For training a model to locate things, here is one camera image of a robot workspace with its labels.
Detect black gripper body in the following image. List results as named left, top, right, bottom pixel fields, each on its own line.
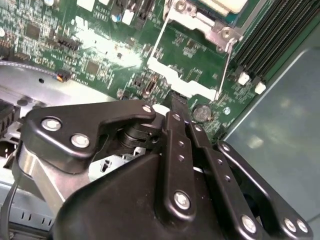
left=52, top=152, right=241, bottom=240

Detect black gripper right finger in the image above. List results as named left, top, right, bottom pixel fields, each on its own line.
left=186, top=121, right=314, bottom=240

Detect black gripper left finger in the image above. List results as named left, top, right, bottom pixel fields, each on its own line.
left=21, top=90, right=198, bottom=219

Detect metal socket cover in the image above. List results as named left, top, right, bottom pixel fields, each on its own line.
left=146, top=9, right=232, bottom=101

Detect silver CPU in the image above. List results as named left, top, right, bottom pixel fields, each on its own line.
left=197, top=0, right=251, bottom=20

